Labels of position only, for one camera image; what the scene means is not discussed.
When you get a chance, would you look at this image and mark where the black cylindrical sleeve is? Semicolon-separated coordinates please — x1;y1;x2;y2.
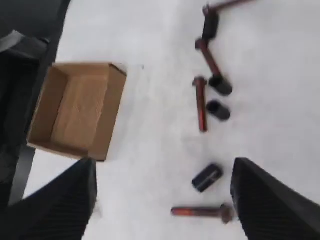
205;99;231;122
191;163;224;193
201;11;220;41
208;75;233;97

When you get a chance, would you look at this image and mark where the open cardboard box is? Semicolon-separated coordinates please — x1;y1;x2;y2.
26;62;128;162

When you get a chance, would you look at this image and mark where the reddish-brown metal bolt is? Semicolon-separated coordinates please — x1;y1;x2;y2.
192;76;209;133
194;38;223;79
171;203;235;224
202;0;256;16

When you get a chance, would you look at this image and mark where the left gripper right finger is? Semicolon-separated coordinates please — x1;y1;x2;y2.
230;157;320;240

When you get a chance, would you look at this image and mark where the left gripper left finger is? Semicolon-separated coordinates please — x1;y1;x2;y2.
0;157;98;240

